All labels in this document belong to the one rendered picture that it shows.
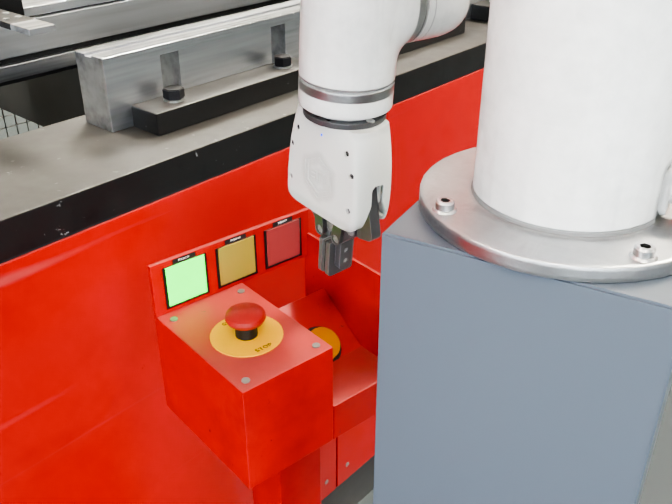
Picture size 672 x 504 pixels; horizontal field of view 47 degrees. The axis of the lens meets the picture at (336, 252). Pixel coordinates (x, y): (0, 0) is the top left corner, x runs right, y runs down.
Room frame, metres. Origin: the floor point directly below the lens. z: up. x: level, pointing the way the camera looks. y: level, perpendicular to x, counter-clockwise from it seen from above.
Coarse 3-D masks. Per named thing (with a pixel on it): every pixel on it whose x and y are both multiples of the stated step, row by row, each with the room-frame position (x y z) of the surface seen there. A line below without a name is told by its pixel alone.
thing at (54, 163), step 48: (432, 48) 1.33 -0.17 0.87; (480, 48) 1.36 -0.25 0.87; (288, 96) 1.07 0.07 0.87; (0, 144) 0.89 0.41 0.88; (48, 144) 0.89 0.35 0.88; (96, 144) 0.89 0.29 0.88; (144, 144) 0.89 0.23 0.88; (192, 144) 0.89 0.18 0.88; (240, 144) 0.93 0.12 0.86; (288, 144) 0.99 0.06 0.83; (0, 192) 0.75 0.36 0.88; (48, 192) 0.75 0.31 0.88; (96, 192) 0.77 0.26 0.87; (144, 192) 0.81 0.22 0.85; (0, 240) 0.68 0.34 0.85; (48, 240) 0.72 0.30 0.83
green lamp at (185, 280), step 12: (180, 264) 0.67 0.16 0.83; (192, 264) 0.68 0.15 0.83; (204, 264) 0.69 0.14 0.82; (168, 276) 0.66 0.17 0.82; (180, 276) 0.67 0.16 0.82; (192, 276) 0.68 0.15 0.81; (204, 276) 0.69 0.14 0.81; (168, 288) 0.66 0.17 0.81; (180, 288) 0.67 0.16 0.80; (192, 288) 0.68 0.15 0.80; (204, 288) 0.69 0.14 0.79; (180, 300) 0.67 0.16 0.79
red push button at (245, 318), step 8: (240, 304) 0.63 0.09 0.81; (248, 304) 0.63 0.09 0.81; (256, 304) 0.64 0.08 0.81; (232, 312) 0.62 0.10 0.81; (240, 312) 0.62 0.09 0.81; (248, 312) 0.62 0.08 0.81; (256, 312) 0.62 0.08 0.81; (264, 312) 0.62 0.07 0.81; (232, 320) 0.61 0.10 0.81; (240, 320) 0.61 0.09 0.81; (248, 320) 0.61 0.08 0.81; (256, 320) 0.61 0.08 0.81; (240, 328) 0.60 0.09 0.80; (248, 328) 0.60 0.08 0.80; (256, 328) 0.62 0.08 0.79; (240, 336) 0.61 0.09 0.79; (248, 336) 0.61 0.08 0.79; (256, 336) 0.62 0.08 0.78
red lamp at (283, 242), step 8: (288, 224) 0.76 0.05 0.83; (296, 224) 0.77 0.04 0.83; (272, 232) 0.75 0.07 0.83; (280, 232) 0.75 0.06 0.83; (288, 232) 0.76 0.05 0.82; (296, 232) 0.77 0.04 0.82; (272, 240) 0.75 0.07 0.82; (280, 240) 0.75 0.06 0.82; (288, 240) 0.76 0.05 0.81; (296, 240) 0.77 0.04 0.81; (272, 248) 0.75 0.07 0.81; (280, 248) 0.75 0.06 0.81; (288, 248) 0.76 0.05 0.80; (296, 248) 0.77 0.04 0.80; (272, 256) 0.75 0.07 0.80; (280, 256) 0.75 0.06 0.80; (288, 256) 0.76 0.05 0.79; (272, 264) 0.75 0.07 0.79
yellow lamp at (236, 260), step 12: (240, 240) 0.72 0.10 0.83; (252, 240) 0.73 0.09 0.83; (228, 252) 0.71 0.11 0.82; (240, 252) 0.72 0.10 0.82; (252, 252) 0.73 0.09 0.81; (228, 264) 0.71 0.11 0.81; (240, 264) 0.72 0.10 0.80; (252, 264) 0.73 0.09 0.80; (228, 276) 0.71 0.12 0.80; (240, 276) 0.72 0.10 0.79
